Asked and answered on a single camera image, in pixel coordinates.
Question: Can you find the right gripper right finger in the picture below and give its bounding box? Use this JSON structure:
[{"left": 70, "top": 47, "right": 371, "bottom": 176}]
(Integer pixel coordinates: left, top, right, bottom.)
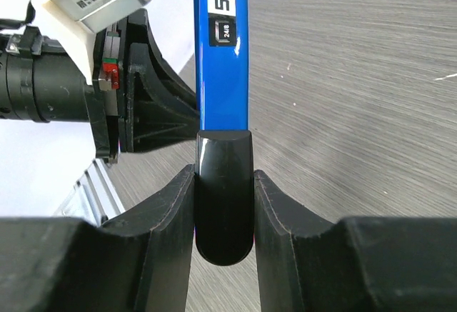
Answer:
[{"left": 254, "top": 170, "right": 456, "bottom": 311}]

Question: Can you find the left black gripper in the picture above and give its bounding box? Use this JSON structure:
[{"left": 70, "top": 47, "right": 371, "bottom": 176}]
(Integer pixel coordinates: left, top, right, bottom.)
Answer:
[{"left": 1, "top": 8, "right": 199, "bottom": 163}]

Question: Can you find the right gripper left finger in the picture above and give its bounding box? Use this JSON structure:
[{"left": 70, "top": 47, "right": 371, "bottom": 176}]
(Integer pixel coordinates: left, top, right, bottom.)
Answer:
[{"left": 1, "top": 165, "right": 194, "bottom": 311}]

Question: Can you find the blue stapler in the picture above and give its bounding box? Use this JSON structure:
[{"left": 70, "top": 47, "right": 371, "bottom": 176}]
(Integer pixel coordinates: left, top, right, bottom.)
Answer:
[{"left": 194, "top": 0, "right": 254, "bottom": 266}]

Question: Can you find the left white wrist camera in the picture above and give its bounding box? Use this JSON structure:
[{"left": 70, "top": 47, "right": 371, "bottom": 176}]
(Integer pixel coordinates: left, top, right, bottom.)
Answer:
[{"left": 31, "top": 0, "right": 151, "bottom": 86}]

